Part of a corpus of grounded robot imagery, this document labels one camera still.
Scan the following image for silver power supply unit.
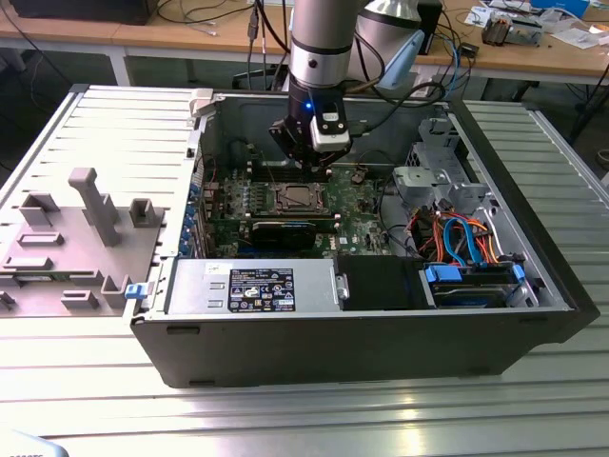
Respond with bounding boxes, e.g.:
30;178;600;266
164;259;344;315

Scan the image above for hard disk in blue carrier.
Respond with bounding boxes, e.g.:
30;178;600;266
422;263;527;310

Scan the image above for green motherboard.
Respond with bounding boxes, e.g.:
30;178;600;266
202;164;405;261

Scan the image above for pale blue teach pendant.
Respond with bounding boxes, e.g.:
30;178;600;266
378;30;426;90

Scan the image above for black PC case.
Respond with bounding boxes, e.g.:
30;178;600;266
128;88;601;389

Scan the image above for white paper sheet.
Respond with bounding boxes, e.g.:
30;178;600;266
551;26;601;50

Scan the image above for white plastic device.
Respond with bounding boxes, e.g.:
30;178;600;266
0;429;67;457

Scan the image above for white printed leaflet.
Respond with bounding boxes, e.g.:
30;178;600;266
463;3;503;28

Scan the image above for black plastic bay shroud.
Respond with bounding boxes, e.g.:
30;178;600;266
335;255;426;311

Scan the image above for grey parts rack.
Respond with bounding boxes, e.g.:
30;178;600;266
0;166;167;320

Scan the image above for silver metal drive cage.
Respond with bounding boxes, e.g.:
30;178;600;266
392;116;499;218

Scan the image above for black computer box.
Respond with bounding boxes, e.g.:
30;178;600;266
9;0;153;26

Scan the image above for orange wire bundle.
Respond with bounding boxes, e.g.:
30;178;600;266
463;216;503;266

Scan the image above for CPU socket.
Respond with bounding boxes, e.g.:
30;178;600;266
270;180;333;215

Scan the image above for silver metal component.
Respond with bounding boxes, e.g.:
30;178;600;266
508;17;544;48

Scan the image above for copper finned CPU cooler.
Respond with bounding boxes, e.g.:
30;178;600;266
481;12;514;48

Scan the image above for black upright box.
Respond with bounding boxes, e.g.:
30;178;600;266
417;0;444;54

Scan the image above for blue cardboard box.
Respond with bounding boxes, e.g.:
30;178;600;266
530;0;592;16

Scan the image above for blue flat data wire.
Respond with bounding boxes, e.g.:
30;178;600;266
441;214;486;268

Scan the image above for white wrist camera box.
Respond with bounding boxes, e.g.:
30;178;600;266
308;108;354;154

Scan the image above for wooden desk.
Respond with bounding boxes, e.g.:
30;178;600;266
0;0;294;87
413;0;609;104

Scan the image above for black graphics card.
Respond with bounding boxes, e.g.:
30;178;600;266
249;218;318;251

